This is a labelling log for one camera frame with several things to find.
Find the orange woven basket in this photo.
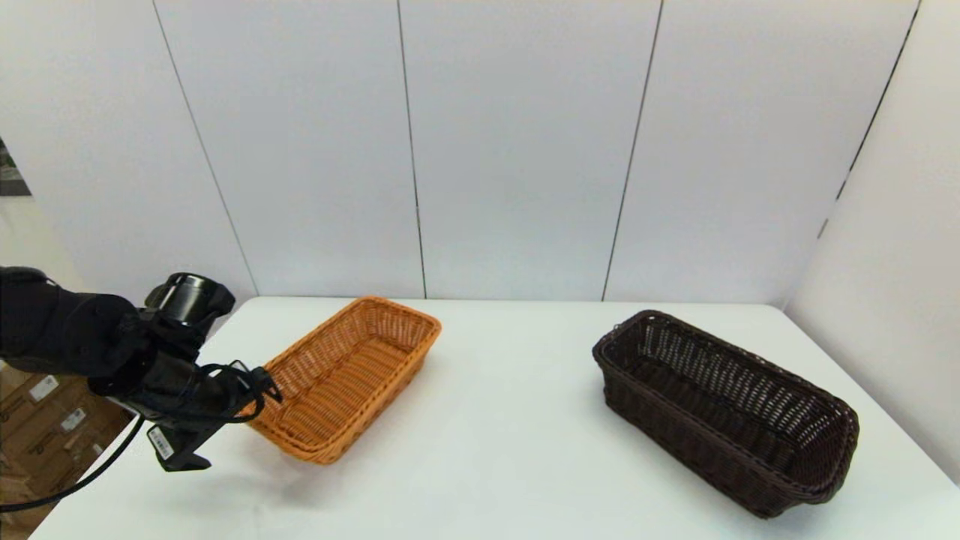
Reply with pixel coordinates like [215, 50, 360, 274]
[241, 295, 443, 466]

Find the dark brown woven basket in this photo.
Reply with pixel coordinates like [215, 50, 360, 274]
[592, 309, 861, 520]

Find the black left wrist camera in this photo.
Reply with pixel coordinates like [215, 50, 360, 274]
[145, 273, 236, 353]

